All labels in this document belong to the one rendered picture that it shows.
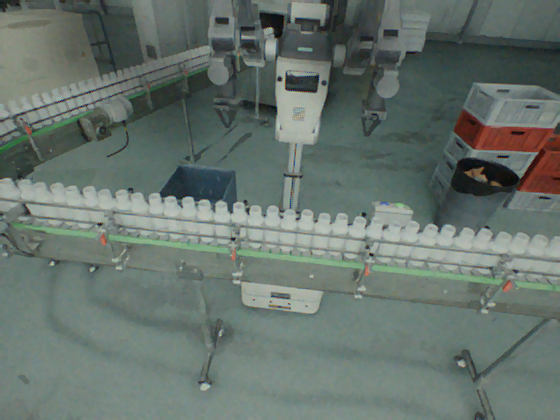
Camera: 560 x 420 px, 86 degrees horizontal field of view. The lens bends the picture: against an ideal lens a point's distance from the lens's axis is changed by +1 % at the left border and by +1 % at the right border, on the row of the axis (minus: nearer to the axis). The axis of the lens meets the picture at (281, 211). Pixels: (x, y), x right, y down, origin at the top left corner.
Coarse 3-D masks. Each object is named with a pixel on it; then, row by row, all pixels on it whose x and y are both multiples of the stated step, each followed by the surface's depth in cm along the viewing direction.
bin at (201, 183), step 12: (180, 168) 162; (192, 168) 161; (204, 168) 161; (216, 168) 160; (168, 180) 149; (180, 180) 164; (192, 180) 167; (204, 180) 166; (216, 180) 165; (228, 180) 164; (168, 192) 150; (180, 192) 166; (192, 192) 172; (204, 192) 171; (216, 192) 170; (228, 192) 148; (228, 204) 151
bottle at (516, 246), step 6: (516, 234) 99; (522, 234) 99; (510, 240) 101; (516, 240) 98; (522, 240) 97; (528, 240) 97; (510, 246) 100; (516, 246) 99; (522, 246) 98; (510, 252) 100; (516, 252) 99; (522, 252) 99; (510, 264) 102
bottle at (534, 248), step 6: (540, 234) 99; (534, 240) 98; (540, 240) 97; (546, 240) 98; (528, 246) 100; (534, 246) 99; (540, 246) 97; (528, 252) 100; (534, 252) 99; (540, 252) 98; (516, 264) 104; (522, 264) 102; (528, 264) 102
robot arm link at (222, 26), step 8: (216, 0) 80; (224, 0) 80; (232, 0) 80; (216, 8) 80; (224, 8) 80; (232, 8) 80; (216, 16) 80; (224, 16) 80; (232, 16) 80; (216, 24) 81; (224, 24) 83; (232, 24) 80; (216, 32) 80; (224, 32) 80; (232, 32) 80; (216, 40) 81; (224, 40) 81; (232, 40) 81; (232, 48) 84
